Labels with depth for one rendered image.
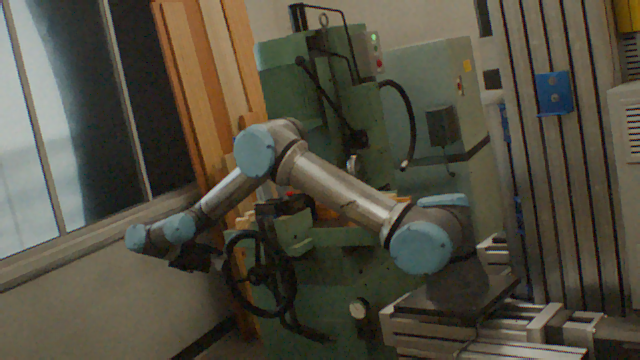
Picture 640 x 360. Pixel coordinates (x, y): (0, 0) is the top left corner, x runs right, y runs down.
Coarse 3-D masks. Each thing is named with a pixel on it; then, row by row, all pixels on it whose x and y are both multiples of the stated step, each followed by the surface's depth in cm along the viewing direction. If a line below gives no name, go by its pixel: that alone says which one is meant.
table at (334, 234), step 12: (252, 228) 230; (312, 228) 211; (324, 228) 208; (336, 228) 206; (348, 228) 203; (360, 228) 200; (252, 240) 227; (312, 240) 211; (324, 240) 209; (336, 240) 207; (348, 240) 204; (360, 240) 202; (372, 240) 200; (288, 252) 206; (300, 252) 205
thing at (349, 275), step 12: (360, 252) 211; (372, 252) 217; (384, 252) 223; (252, 264) 230; (264, 264) 227; (300, 264) 217; (312, 264) 214; (324, 264) 212; (336, 264) 209; (348, 264) 206; (360, 264) 211; (372, 264) 217; (276, 276) 225; (300, 276) 219; (312, 276) 216; (324, 276) 213; (336, 276) 210; (348, 276) 207; (360, 276) 210
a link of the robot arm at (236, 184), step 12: (228, 180) 173; (240, 180) 170; (252, 180) 169; (264, 180) 170; (216, 192) 176; (228, 192) 173; (240, 192) 172; (252, 192) 175; (204, 204) 178; (216, 204) 176; (228, 204) 175; (204, 216) 179; (216, 216) 179; (204, 228) 181
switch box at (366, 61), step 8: (360, 32) 234; (368, 32) 235; (376, 32) 239; (352, 40) 236; (360, 40) 234; (368, 40) 234; (376, 40) 239; (360, 48) 235; (368, 48) 234; (360, 56) 236; (368, 56) 234; (376, 56) 238; (360, 64) 237; (368, 64) 235; (376, 64) 237; (384, 64) 242; (360, 72) 238; (368, 72) 236; (376, 72) 237; (384, 72) 242
